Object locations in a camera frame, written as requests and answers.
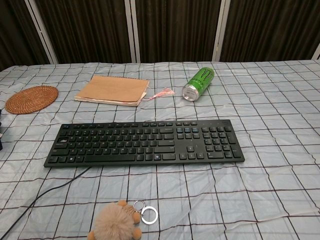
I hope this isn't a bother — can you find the black computer keyboard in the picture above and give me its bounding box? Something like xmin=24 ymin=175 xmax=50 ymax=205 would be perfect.
xmin=43 ymin=119 xmax=246 ymax=169

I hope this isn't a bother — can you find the pink tassel bookmark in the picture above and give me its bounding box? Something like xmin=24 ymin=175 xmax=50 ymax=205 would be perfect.
xmin=146 ymin=87 xmax=175 ymax=101

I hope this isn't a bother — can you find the green energy drink can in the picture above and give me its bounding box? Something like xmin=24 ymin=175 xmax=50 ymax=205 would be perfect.
xmin=182 ymin=66 xmax=215 ymax=102

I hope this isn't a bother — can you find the brown kraft spiral notebook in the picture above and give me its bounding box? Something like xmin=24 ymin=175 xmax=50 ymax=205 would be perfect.
xmin=74 ymin=75 xmax=150 ymax=107

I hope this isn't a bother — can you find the black fabric divider panel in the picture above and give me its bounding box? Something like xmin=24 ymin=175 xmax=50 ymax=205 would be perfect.
xmin=34 ymin=0 xmax=133 ymax=64
xmin=0 ymin=0 xmax=50 ymax=72
xmin=219 ymin=0 xmax=320 ymax=62
xmin=134 ymin=0 xmax=222 ymax=63

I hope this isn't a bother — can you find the blue checked tablecloth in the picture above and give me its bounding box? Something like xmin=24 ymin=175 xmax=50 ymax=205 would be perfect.
xmin=0 ymin=59 xmax=320 ymax=240

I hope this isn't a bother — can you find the round woven rattan coaster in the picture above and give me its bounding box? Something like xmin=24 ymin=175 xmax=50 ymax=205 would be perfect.
xmin=4 ymin=85 xmax=59 ymax=115

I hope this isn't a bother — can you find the beige fluffy plush keychain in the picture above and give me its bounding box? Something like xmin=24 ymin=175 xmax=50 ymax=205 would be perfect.
xmin=87 ymin=199 xmax=143 ymax=240

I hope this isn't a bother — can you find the black keyboard cable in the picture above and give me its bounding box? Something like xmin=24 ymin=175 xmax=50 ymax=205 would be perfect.
xmin=0 ymin=166 xmax=90 ymax=240

